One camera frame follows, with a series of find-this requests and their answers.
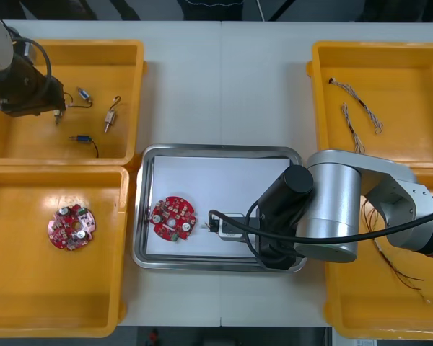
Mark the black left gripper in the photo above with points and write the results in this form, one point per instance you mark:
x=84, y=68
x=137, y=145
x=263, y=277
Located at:
x=36, y=97

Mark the yellow-orange plastic bin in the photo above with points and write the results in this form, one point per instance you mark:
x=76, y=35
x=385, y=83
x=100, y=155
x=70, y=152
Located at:
x=364, y=306
x=94, y=54
x=29, y=288
x=411, y=90

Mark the round red circuit board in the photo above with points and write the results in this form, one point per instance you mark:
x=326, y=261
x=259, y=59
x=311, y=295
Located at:
x=170, y=212
x=63, y=230

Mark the silver-grey and black right arm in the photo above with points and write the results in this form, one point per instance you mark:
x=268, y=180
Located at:
x=332, y=202

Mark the thin harness with white connector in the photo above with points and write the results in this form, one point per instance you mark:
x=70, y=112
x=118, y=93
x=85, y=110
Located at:
x=205, y=225

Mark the steel tray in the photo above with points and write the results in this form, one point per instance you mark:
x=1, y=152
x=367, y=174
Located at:
x=143, y=202

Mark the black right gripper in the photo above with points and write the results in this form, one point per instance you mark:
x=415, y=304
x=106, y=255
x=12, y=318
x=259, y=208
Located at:
x=278, y=245

